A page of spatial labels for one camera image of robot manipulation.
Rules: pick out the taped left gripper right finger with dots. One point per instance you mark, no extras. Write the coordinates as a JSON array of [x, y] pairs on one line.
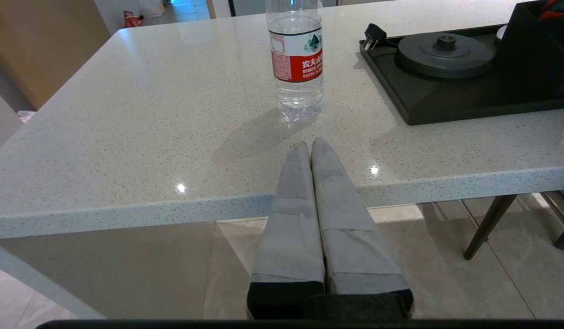
[[355, 246]]

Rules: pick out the clear water bottle green logo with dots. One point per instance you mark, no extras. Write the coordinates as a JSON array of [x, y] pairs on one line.
[[295, 59]]

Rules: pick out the black round kettle base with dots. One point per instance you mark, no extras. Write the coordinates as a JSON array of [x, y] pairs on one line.
[[446, 59]]

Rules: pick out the white plastic bag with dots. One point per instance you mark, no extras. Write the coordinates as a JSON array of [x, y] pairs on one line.
[[151, 8]]

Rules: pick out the red bag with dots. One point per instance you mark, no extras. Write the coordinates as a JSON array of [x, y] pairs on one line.
[[131, 20]]

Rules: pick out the black compartment organizer box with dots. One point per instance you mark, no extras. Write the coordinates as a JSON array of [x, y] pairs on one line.
[[524, 59]]

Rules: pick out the silver refrigerator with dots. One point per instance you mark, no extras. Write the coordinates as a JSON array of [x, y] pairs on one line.
[[250, 7]]

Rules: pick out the dark green red sachet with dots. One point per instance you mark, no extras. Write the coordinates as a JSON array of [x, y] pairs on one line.
[[556, 9]]

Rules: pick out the black power plug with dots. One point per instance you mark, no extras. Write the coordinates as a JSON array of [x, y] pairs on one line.
[[374, 35]]

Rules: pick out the black rectangular serving tray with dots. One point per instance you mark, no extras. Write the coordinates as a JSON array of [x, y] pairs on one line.
[[437, 100]]

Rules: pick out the dark table leg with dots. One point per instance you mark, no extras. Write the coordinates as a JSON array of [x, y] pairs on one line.
[[489, 228]]

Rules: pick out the wooden door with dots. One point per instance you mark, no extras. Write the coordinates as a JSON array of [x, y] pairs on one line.
[[44, 45]]

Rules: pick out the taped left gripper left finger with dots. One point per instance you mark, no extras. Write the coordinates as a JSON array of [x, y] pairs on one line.
[[291, 237]]

